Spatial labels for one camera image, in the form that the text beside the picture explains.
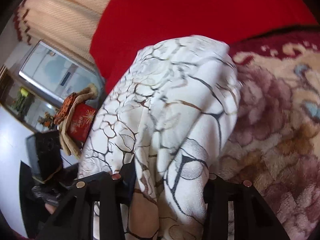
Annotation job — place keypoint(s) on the cream dotted curtain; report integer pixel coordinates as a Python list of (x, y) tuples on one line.
[(67, 12)]

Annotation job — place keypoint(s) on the red bedsheet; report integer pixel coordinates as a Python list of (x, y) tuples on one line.
[(195, 12)]

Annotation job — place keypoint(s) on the person's left hand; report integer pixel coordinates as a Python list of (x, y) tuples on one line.
[(50, 208)]

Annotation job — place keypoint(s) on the silver framed screen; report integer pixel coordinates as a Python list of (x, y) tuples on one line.
[(55, 67)]

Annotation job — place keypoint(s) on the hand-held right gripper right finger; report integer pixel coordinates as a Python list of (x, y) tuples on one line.
[(212, 192)]

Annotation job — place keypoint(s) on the white branch-patterned garment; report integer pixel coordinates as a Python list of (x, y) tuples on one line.
[(175, 110)]

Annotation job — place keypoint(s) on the red printed box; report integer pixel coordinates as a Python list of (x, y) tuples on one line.
[(81, 122)]

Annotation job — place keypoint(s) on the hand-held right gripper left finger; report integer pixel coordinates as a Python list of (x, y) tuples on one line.
[(126, 186)]

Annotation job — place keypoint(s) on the orange flowers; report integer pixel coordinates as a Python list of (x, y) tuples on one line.
[(46, 120)]

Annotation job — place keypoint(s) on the red box with cloth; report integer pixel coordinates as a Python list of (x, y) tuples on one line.
[(72, 100)]

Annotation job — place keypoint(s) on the dark red floral blanket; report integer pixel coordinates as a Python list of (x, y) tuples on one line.
[(275, 120)]

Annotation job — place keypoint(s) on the yellow flowers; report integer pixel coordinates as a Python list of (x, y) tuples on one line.
[(23, 97)]

